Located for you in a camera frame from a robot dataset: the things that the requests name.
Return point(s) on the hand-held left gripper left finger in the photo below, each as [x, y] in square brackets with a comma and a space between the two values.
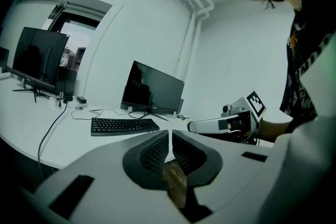
[105, 165]

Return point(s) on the person's right forearm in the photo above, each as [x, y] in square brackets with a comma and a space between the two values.
[275, 129]

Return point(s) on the black wall plug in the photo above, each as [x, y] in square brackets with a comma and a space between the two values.
[67, 98]

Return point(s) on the grey gripper camera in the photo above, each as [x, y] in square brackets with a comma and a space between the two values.
[226, 108]

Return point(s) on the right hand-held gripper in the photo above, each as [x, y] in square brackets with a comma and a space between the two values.
[256, 105]

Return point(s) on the black flat monitor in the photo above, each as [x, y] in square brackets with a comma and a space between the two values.
[39, 55]

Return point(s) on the large black curved monitor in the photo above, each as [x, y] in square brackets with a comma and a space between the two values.
[152, 86]

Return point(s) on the person's right hand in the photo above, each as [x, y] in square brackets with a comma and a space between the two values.
[241, 126]

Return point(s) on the black power adapter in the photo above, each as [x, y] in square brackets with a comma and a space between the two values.
[81, 99]

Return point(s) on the window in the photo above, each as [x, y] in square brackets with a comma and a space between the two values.
[76, 34]

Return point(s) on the white power strip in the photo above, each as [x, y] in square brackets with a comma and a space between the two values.
[53, 103]

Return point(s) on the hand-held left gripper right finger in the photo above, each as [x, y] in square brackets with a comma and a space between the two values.
[231, 170]

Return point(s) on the small black monitor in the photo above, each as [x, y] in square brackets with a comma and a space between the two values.
[4, 60]

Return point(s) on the black computer tower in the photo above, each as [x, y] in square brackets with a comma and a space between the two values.
[67, 81]

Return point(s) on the black keyboard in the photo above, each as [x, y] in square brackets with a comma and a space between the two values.
[123, 126]

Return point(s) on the person's black printed shirt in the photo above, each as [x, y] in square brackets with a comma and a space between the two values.
[304, 65]

